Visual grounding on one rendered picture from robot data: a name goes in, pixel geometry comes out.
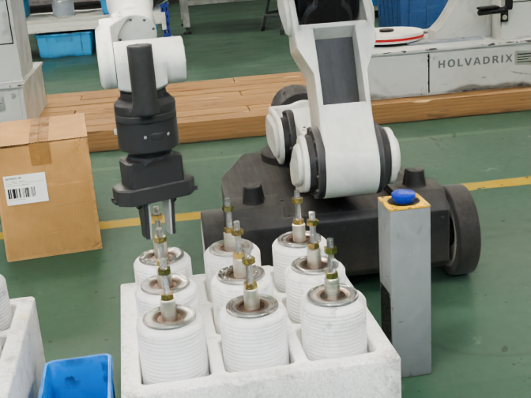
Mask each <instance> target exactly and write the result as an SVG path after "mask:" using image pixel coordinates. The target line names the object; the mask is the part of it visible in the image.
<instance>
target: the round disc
mask: <svg viewBox="0 0 531 398"><path fill-rule="evenodd" d="M375 33H376V41H375V45H374V47H385V46H397V45H402V44H406V43H410V42H414V41H417V40H420V39H423V37H424V30H423V29H421V28H414V27H382V28H375Z"/></svg>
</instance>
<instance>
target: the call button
mask: <svg viewBox="0 0 531 398"><path fill-rule="evenodd" d="M391 197H392V198H393V199H394V202H396V203H399V204H408V203H411V202H413V199H414V198H415V197H416V192H414V191H413V190H408V189H400V190H395V191H393V192H392V193H391Z"/></svg>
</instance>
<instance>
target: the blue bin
mask: <svg viewBox="0 0 531 398"><path fill-rule="evenodd" d="M38 398H115V387H114V382H113V359H112V356H111V355H109V354H98V355H87V356H81V357H76V358H69V359H59V360H54V361H50V362H47V363H46V364H45V365H44V366H43V372H42V377H41V382H40V390H39V395H38Z"/></svg>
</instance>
